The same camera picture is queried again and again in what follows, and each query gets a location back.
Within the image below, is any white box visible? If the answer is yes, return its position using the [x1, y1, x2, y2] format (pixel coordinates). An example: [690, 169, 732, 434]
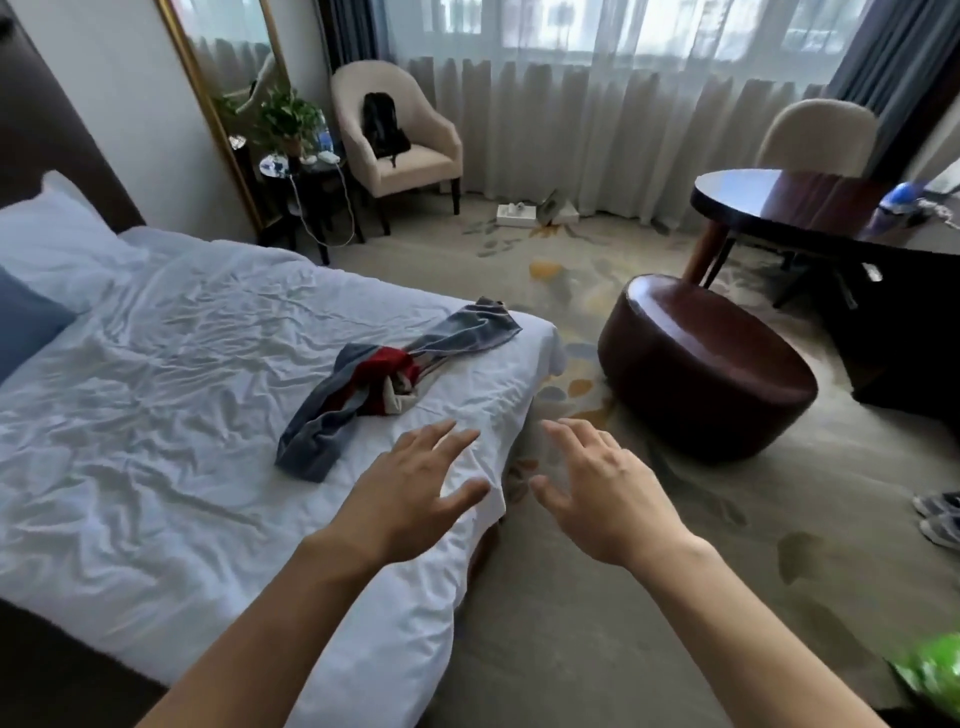
[495, 199, 581, 229]

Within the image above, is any sheer white curtain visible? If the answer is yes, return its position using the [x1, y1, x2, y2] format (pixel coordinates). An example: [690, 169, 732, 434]
[381, 0, 875, 232]

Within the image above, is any blue grey drape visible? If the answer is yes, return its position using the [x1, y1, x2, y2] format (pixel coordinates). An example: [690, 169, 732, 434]
[825, 0, 960, 181]
[318, 0, 394, 75]

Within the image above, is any black backpack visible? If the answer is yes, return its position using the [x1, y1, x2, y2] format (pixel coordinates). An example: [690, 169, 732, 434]
[362, 91, 412, 169]

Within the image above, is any person's left hand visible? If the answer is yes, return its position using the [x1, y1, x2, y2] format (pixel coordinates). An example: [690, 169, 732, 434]
[325, 419, 492, 573]

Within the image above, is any blue bottle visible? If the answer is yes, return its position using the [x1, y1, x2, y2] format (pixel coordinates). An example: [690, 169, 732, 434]
[877, 180, 920, 219]

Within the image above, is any green plastic bag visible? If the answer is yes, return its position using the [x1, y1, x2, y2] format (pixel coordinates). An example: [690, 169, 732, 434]
[887, 631, 960, 720]

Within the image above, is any bed with white sheet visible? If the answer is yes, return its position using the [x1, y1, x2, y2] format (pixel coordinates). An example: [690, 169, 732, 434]
[0, 225, 568, 728]

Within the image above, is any beige armchair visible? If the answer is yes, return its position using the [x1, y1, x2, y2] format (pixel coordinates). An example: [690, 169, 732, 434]
[330, 60, 465, 237]

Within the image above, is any blue pillow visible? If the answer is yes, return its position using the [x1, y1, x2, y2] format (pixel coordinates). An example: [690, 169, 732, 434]
[0, 266, 79, 385]

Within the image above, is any small dark side table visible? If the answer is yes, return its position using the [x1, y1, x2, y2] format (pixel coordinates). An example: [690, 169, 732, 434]
[259, 150, 366, 267]

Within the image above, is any person's left forearm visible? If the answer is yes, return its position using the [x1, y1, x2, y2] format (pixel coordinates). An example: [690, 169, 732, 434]
[135, 531, 376, 728]

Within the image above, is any grey and red garment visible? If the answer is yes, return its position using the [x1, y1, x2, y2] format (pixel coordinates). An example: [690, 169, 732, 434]
[274, 297, 524, 484]

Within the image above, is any gold framed standing mirror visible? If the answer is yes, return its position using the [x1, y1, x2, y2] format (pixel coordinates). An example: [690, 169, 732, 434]
[155, 0, 295, 240]

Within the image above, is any beige round-back chair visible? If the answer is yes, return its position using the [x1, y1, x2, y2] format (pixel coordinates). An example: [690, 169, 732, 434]
[753, 98, 880, 180]

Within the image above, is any dark brown headboard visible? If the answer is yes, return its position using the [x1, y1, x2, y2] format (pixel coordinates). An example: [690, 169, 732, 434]
[0, 7, 147, 235]

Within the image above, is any person's right forearm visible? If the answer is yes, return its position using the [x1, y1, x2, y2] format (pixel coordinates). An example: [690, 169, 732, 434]
[628, 534, 890, 728]

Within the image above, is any round brown leather ottoman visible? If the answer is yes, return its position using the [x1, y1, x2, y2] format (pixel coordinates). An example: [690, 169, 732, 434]
[597, 273, 820, 465]

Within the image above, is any white charging cable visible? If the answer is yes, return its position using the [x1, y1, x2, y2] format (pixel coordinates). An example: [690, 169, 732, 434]
[288, 159, 358, 249]

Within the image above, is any green potted plant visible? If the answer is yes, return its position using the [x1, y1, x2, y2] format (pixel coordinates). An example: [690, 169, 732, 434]
[256, 84, 325, 159]

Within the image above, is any dark wooden round table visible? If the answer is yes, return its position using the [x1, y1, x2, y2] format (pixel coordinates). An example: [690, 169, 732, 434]
[681, 168, 960, 417]

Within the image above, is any white pillow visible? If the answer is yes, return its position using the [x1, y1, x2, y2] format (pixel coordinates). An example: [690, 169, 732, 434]
[0, 170, 151, 315]

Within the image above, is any person's right hand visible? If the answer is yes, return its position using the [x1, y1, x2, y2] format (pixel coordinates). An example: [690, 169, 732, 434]
[528, 417, 700, 574]

